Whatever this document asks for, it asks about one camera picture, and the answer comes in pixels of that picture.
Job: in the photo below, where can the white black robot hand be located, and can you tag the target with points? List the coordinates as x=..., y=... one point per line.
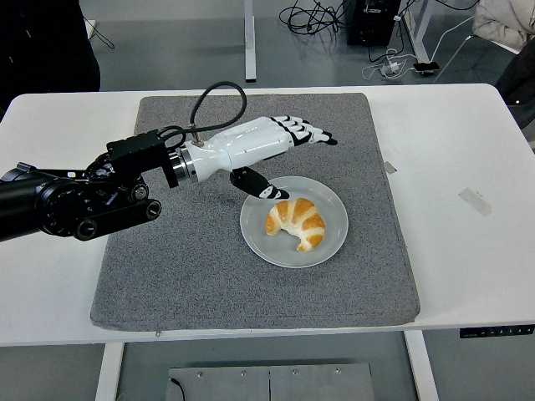
x=246, y=144

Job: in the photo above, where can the golden croissant bread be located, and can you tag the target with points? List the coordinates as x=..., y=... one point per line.
x=297, y=219

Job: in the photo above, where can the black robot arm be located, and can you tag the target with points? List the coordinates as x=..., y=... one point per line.
x=62, y=200

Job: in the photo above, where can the round grey plate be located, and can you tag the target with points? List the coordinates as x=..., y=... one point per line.
x=330, y=234

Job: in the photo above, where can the grey metal plate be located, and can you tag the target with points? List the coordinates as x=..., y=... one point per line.
x=292, y=384

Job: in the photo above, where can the white background table leg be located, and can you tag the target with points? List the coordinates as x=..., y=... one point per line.
x=250, y=42

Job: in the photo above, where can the grey fabric mat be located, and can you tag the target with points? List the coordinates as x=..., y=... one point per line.
x=251, y=284

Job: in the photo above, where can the small grey tape piece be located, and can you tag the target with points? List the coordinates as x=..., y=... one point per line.
x=391, y=167

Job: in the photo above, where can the black computer tower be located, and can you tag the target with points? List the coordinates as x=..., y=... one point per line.
x=372, y=23

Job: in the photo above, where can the white footed table leg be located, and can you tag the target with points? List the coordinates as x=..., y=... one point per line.
x=90, y=28

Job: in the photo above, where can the black smartphone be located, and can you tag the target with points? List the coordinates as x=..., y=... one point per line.
x=426, y=67

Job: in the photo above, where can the white angled table leg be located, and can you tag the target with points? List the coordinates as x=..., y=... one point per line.
x=422, y=33

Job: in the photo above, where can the silver chair leg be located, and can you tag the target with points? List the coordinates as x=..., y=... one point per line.
x=453, y=56

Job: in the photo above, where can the person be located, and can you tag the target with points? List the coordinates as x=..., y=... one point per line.
x=42, y=50

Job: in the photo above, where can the large grey tape piece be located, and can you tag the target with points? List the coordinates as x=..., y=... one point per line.
x=475, y=201

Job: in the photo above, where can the black garment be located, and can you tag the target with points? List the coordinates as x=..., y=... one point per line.
x=518, y=92

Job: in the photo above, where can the beige padded jacket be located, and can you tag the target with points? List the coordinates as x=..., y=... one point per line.
x=501, y=21

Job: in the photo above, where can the black table control panel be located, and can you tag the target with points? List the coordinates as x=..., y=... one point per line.
x=497, y=332

